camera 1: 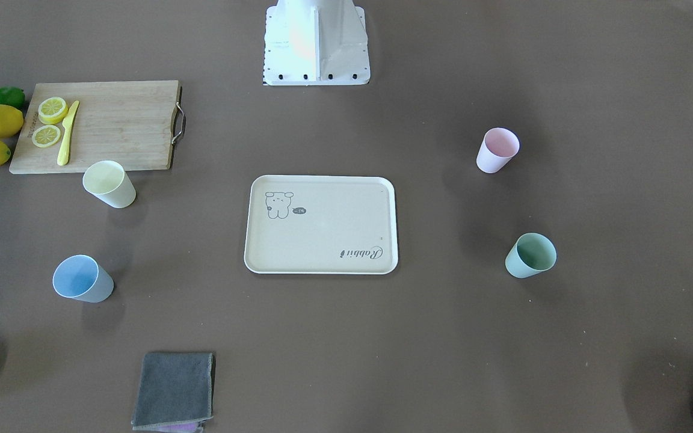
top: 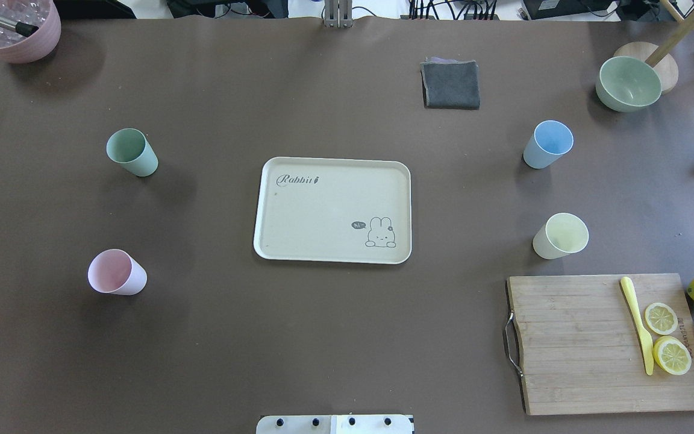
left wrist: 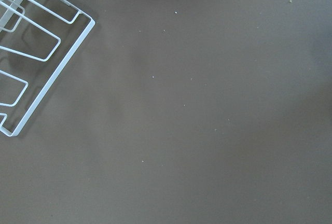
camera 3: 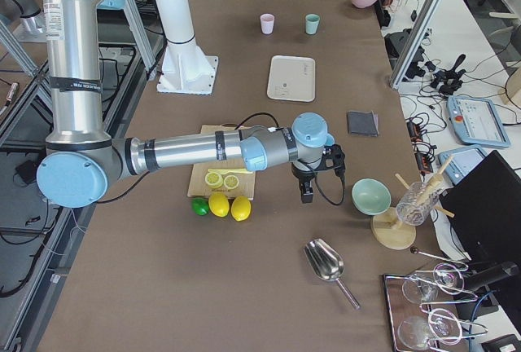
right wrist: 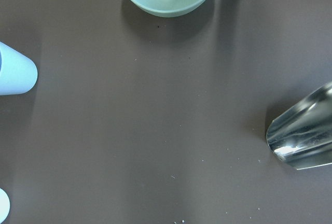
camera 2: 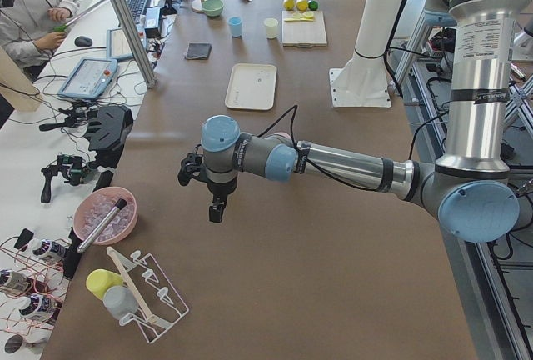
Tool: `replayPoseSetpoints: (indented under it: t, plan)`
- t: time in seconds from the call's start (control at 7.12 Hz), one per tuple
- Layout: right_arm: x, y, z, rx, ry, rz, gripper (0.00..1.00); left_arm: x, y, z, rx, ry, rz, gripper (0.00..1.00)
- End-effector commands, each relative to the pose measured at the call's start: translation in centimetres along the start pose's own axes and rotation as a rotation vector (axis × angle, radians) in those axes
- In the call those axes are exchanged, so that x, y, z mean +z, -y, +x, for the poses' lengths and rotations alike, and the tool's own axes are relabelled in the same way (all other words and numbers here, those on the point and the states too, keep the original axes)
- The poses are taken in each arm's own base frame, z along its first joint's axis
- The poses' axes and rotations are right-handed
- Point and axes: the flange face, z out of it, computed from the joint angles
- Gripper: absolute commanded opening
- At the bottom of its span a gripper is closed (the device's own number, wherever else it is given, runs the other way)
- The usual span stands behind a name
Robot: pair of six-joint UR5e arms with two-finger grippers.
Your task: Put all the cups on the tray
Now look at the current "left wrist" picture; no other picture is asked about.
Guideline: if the white wire dish rack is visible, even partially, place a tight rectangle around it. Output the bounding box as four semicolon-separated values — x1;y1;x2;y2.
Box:
1;0;95;137

